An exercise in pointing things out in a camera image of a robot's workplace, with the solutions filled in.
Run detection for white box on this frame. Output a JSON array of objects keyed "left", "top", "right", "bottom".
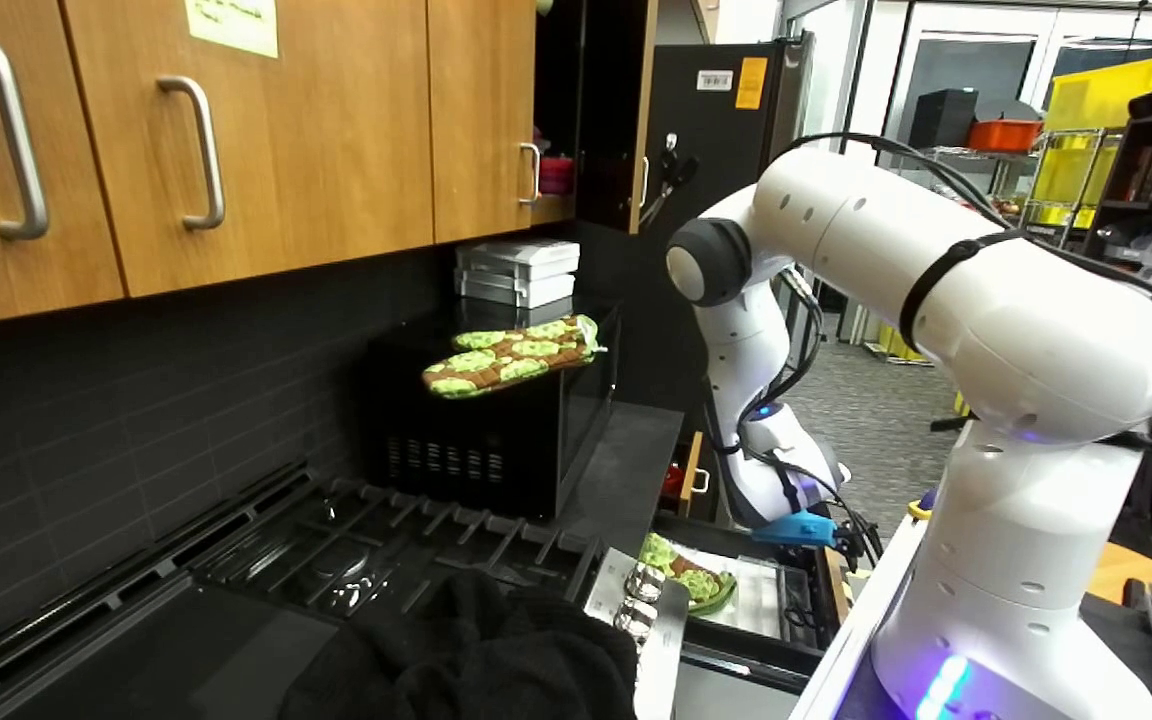
[
  {"left": 457, "top": 271, "right": 581, "bottom": 312},
  {"left": 457, "top": 234, "right": 583, "bottom": 281}
]

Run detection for orange storage bin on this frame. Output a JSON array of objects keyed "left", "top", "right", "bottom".
[{"left": 966, "top": 115, "right": 1045, "bottom": 155}]

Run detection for black gas stove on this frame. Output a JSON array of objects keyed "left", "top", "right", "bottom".
[{"left": 0, "top": 457, "right": 691, "bottom": 720}]

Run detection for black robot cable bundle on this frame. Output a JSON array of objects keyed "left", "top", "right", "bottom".
[{"left": 718, "top": 129, "right": 1152, "bottom": 564}]

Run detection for large yellow storage bin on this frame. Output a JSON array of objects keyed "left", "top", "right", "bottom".
[{"left": 1041, "top": 50, "right": 1152, "bottom": 232}]

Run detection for black steel microwave oven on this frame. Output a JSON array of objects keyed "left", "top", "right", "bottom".
[{"left": 366, "top": 314, "right": 622, "bottom": 528}]

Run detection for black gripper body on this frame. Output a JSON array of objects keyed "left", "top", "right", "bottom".
[{"left": 829, "top": 516, "right": 878, "bottom": 579}]

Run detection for wooden drawer with steel handle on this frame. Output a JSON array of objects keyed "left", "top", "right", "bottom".
[{"left": 660, "top": 423, "right": 718, "bottom": 525}]

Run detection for green sticky note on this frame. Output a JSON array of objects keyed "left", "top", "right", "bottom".
[{"left": 181, "top": 0, "right": 283, "bottom": 61}]

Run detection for yellow sticker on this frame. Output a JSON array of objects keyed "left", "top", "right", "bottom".
[{"left": 731, "top": 50, "right": 770, "bottom": 115}]

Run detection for black tall cabinet panel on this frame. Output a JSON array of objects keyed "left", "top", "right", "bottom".
[{"left": 630, "top": 36, "right": 817, "bottom": 412}]

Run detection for yellow parts bin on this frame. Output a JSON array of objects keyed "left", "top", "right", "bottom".
[{"left": 868, "top": 321, "right": 931, "bottom": 367}]

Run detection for black handled scissors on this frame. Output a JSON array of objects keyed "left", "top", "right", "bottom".
[{"left": 634, "top": 129, "right": 702, "bottom": 227}]

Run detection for black cloth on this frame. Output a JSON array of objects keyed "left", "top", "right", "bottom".
[{"left": 270, "top": 567, "right": 643, "bottom": 720}]

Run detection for green patterned oven mitt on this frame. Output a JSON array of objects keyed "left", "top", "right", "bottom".
[
  {"left": 418, "top": 312, "right": 610, "bottom": 402},
  {"left": 634, "top": 528, "right": 738, "bottom": 619}
]

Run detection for black storage box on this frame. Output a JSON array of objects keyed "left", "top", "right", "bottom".
[{"left": 907, "top": 83, "right": 984, "bottom": 148}]

